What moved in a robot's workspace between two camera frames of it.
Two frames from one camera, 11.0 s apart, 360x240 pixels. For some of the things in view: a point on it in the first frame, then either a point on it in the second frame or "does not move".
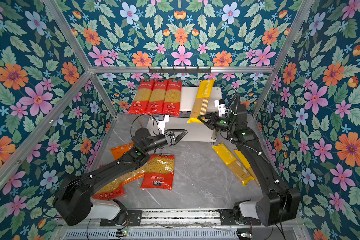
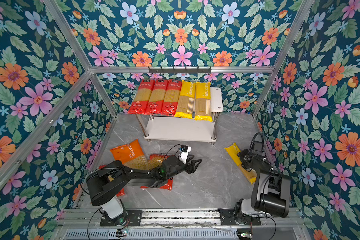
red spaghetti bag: x=141 y=100 does not move
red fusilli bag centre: x=159 y=173 does not move
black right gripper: x=211 y=124 -> x=241 y=155
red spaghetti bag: x=172 y=103 does not move
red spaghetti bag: x=156 y=101 does not move
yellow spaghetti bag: x=203 y=88 -> x=185 y=103
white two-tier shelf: x=195 y=132 does not move
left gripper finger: x=184 y=132 -> x=193 y=162
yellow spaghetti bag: x=230 y=160 -> x=203 y=101
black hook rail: x=179 y=69 does not move
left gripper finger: x=179 y=137 -> x=195 y=167
